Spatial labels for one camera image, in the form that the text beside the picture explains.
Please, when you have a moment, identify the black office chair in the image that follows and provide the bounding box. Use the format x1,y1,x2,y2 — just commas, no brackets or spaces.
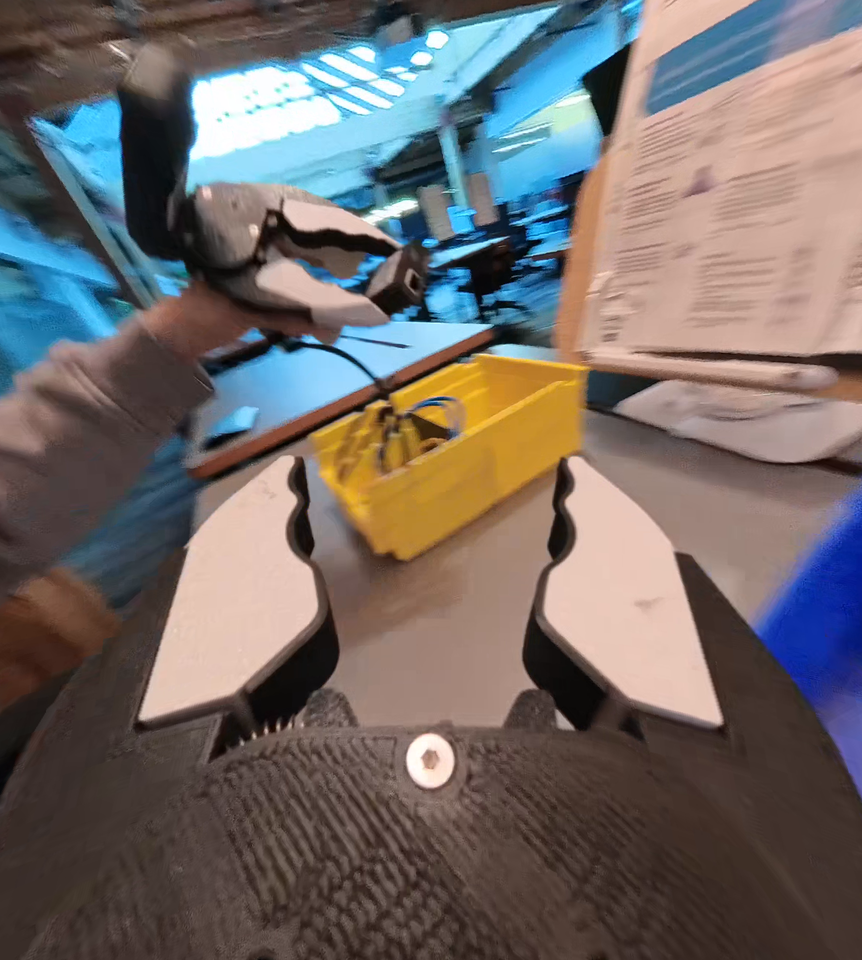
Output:
461,240,529,316

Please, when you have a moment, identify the table with brown edge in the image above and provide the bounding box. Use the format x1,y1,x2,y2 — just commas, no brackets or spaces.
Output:
187,321,498,481

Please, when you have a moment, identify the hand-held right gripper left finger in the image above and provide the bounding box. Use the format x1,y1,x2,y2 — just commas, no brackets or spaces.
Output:
137,453,340,729

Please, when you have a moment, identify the blue cable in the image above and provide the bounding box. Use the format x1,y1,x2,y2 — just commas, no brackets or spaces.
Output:
371,396,469,470

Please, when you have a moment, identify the skylight window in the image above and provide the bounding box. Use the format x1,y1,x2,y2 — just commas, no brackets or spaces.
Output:
191,30,450,162

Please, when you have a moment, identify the person's left forearm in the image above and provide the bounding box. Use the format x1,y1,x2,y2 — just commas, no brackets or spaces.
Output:
0,311,214,627

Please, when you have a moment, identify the black monitor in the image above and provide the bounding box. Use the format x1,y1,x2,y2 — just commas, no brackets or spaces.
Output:
584,41,634,136

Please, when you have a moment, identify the white printed paper sheet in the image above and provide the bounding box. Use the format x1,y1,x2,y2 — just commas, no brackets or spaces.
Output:
581,0,862,357

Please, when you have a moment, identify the blue plastic bin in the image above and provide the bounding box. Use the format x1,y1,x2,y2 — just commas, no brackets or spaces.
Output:
753,438,862,931

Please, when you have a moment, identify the yellow plastic bin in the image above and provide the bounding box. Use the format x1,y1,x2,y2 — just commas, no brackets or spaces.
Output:
311,352,589,560

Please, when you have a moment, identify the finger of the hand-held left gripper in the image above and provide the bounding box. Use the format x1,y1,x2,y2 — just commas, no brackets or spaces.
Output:
269,195,403,276
253,257,392,340

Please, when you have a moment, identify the black network cable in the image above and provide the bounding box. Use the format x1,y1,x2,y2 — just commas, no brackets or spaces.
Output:
281,337,394,399

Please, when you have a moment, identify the paper document on stand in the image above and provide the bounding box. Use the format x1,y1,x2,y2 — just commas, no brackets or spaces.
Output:
554,0,862,406

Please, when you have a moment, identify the person's left hand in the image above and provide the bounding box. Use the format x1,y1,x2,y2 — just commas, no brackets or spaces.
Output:
142,281,319,363

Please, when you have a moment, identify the black power adapter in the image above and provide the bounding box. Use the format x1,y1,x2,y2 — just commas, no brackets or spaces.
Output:
365,243,432,312

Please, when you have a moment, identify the wooden post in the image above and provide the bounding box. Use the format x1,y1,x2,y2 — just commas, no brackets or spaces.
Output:
0,570,120,714

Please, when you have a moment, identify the small dark flat object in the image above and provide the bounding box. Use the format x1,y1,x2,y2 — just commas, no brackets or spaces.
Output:
202,406,261,451

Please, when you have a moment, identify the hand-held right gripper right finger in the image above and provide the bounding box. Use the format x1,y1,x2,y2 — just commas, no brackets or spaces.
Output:
522,454,726,730

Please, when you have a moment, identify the clear acrylic stand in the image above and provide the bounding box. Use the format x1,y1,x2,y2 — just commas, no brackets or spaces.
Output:
614,378,862,466

